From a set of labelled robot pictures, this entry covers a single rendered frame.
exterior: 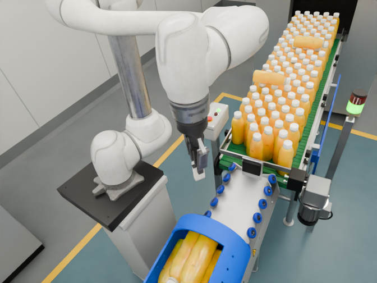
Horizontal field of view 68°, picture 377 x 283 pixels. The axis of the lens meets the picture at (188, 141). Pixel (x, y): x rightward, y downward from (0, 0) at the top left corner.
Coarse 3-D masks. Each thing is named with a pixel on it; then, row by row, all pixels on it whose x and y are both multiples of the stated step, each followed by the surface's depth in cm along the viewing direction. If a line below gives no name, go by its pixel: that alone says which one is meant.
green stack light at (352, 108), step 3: (348, 102) 129; (348, 105) 129; (351, 105) 127; (354, 105) 126; (360, 105) 126; (363, 105) 126; (348, 108) 130; (351, 108) 128; (354, 108) 127; (357, 108) 127; (360, 108) 127; (348, 111) 130; (351, 111) 129; (354, 111) 128; (357, 111) 128; (360, 111) 128
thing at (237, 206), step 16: (240, 176) 141; (240, 192) 134; (256, 192) 133; (224, 208) 129; (240, 208) 128; (256, 208) 127; (272, 208) 134; (224, 224) 123; (240, 224) 123; (256, 240) 120; (256, 256) 120
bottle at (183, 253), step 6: (192, 234) 98; (198, 234) 98; (186, 240) 97; (192, 240) 97; (186, 246) 96; (192, 246) 95; (180, 252) 95; (186, 252) 94; (174, 258) 94; (180, 258) 93; (186, 258) 93; (174, 264) 92; (180, 264) 91; (174, 270) 91; (180, 270) 90; (174, 276) 90
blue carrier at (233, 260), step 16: (176, 224) 102; (192, 224) 93; (208, 224) 91; (176, 240) 106; (224, 240) 88; (240, 240) 91; (160, 256) 96; (224, 256) 86; (240, 256) 89; (224, 272) 84; (240, 272) 89
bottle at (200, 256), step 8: (200, 240) 92; (208, 240) 91; (192, 248) 92; (200, 248) 90; (208, 248) 90; (216, 248) 93; (192, 256) 89; (200, 256) 88; (208, 256) 89; (184, 264) 89; (192, 264) 86; (200, 264) 87; (208, 264) 89; (184, 272) 86; (192, 272) 85; (200, 272) 86; (184, 280) 85; (192, 280) 84; (200, 280) 86
